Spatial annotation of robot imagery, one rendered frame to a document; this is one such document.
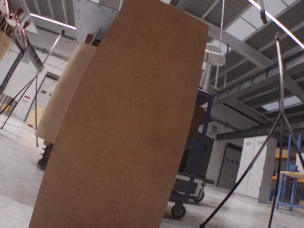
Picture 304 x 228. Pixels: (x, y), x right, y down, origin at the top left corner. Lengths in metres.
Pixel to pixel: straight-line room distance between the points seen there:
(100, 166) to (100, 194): 0.08
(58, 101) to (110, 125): 0.93
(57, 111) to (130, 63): 0.92
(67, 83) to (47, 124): 0.35
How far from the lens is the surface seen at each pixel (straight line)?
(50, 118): 1.36
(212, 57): 1.48
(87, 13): 1.73
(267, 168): 5.53
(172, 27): 0.69
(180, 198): 1.16
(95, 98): 0.49
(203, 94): 1.28
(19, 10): 2.69
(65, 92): 1.38
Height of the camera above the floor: 0.30
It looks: 16 degrees up
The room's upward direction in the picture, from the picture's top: 18 degrees clockwise
